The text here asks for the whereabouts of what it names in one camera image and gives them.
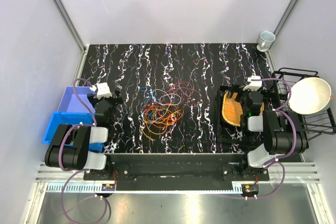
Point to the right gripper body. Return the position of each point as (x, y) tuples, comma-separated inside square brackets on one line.
[(242, 95)]

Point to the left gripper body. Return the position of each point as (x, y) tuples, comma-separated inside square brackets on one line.
[(112, 102)]

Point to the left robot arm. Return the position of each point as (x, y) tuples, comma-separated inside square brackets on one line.
[(69, 148)]

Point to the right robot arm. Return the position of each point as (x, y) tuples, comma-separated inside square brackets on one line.
[(281, 131)]

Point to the woven bamboo basket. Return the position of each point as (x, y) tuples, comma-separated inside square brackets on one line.
[(232, 112)]

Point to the lavender plastic bin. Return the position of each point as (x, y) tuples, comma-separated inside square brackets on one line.
[(70, 103)]

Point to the blue plastic bin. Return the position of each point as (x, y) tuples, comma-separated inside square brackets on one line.
[(73, 118)]

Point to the white bowl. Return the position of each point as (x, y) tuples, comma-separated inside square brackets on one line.
[(310, 96)]

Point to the white mug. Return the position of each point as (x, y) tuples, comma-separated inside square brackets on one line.
[(265, 41)]

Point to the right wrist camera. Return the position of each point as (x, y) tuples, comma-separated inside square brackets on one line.
[(254, 83)]

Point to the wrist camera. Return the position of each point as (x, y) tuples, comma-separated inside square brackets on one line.
[(102, 90), (254, 83)]

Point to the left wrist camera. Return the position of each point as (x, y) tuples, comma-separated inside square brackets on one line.
[(102, 90)]

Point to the black wire dish rack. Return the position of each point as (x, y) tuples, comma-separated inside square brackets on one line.
[(313, 125)]

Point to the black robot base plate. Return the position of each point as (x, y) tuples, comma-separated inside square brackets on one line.
[(227, 166)]

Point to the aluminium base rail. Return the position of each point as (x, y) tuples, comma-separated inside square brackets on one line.
[(56, 181)]

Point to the aluminium frame post left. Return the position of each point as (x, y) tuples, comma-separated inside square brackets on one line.
[(69, 24)]

